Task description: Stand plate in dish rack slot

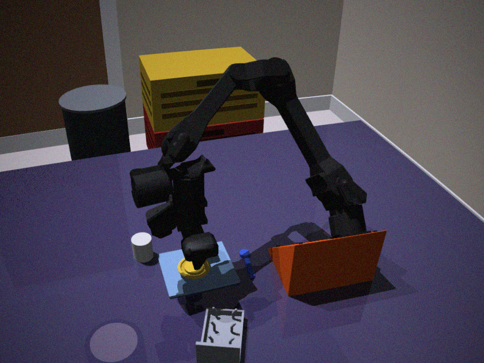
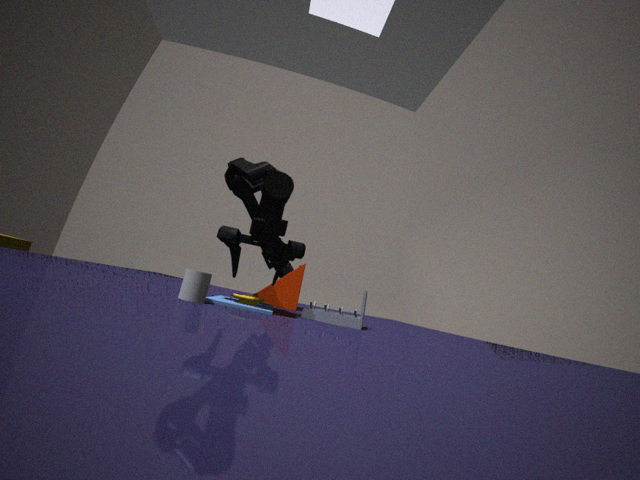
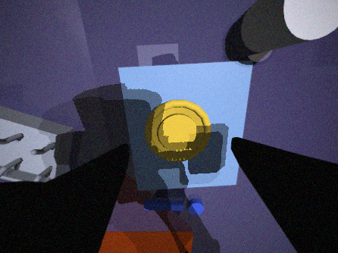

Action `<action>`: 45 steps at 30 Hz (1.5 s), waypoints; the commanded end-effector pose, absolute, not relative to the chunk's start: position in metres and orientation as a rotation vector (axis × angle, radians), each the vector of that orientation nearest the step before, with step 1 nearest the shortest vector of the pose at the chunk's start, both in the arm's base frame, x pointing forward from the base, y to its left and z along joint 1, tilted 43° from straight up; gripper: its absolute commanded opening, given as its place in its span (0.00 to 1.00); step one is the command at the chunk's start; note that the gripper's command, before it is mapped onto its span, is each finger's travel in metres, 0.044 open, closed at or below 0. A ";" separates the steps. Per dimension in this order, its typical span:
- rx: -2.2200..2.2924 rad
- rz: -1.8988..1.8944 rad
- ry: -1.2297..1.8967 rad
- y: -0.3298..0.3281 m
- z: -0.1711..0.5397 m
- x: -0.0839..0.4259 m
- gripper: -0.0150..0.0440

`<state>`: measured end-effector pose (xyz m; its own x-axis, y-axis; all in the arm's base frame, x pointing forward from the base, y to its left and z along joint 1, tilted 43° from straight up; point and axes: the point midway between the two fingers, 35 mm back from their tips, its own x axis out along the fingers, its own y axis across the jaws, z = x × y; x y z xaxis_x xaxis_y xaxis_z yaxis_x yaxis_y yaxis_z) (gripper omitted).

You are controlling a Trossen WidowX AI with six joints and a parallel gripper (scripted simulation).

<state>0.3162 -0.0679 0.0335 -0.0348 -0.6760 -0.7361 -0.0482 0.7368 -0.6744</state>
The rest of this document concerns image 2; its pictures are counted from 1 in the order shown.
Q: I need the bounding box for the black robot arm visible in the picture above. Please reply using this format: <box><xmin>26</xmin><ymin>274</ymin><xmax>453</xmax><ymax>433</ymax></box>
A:
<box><xmin>225</xmin><ymin>157</ymin><xmax>294</xmax><ymax>271</ymax></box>

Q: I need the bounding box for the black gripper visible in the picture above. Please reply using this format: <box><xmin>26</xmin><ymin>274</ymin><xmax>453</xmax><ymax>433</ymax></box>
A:
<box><xmin>217</xmin><ymin>209</ymin><xmax>306</xmax><ymax>286</ymax></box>

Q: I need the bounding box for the yellow plate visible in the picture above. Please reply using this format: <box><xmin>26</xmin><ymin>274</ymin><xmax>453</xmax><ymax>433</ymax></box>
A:
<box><xmin>232</xmin><ymin>293</ymin><xmax>264</xmax><ymax>306</ymax></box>

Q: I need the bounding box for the grey dish rack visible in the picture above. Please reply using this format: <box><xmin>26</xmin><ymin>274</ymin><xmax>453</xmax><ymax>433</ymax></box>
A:
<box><xmin>301</xmin><ymin>291</ymin><xmax>367</xmax><ymax>330</ymax></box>

